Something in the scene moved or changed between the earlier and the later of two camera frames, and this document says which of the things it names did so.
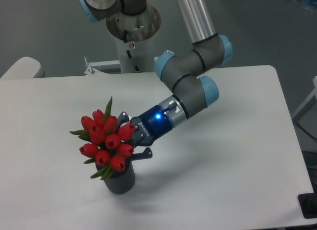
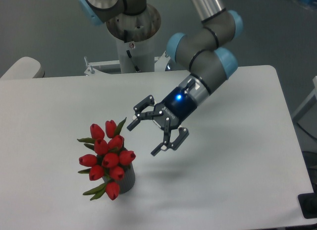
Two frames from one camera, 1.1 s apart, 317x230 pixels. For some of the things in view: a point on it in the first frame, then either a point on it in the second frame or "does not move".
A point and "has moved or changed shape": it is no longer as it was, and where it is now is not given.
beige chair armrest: (26, 67) does not move
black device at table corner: (308, 202) does not move
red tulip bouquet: (107, 141) has moved or changed shape
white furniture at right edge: (307, 106) does not move
